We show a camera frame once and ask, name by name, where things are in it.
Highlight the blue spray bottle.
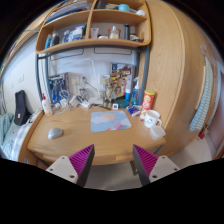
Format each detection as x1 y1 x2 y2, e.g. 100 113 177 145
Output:
131 77 140 105

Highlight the wooden desk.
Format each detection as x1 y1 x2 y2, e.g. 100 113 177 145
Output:
18 108 166 166

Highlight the black bag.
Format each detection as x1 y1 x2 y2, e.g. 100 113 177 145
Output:
14 90 31 126

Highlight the white mug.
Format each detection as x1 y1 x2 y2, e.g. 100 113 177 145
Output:
144 110 162 128

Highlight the clear bottle on shelf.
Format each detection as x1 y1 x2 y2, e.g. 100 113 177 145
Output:
109 26 120 39

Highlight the pastel patterned mouse pad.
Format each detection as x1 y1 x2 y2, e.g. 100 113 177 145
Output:
91 110 132 132

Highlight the red yellow chips can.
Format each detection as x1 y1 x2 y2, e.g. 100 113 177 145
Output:
140 90 155 120

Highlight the dark thermos on shelf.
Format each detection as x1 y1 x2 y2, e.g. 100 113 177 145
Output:
124 24 130 40

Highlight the teal bowl on shelf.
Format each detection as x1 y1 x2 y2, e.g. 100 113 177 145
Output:
118 4 129 12

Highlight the grey computer mouse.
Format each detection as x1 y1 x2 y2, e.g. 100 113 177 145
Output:
48 128 63 140

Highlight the blue snack packet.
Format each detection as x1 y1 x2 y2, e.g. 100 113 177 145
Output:
127 105 140 117

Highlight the clear plastic cup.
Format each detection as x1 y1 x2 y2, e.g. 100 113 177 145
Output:
150 125 166 140

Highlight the blue box on desk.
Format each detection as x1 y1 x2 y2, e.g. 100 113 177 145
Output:
49 73 69 104

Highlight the white bottle red cap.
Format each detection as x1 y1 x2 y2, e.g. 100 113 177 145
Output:
42 95 53 116

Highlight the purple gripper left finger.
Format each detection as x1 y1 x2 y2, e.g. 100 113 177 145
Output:
47 145 95 187

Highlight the wooden wardrobe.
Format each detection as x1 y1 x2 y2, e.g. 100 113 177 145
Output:
146 0 217 156

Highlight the wooden wall shelf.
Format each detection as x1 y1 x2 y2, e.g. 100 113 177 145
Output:
35 0 151 54

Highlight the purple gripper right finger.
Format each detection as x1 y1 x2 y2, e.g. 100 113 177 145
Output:
132 145 180 186

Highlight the small white cube clock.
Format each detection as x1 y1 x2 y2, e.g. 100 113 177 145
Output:
112 103 119 110

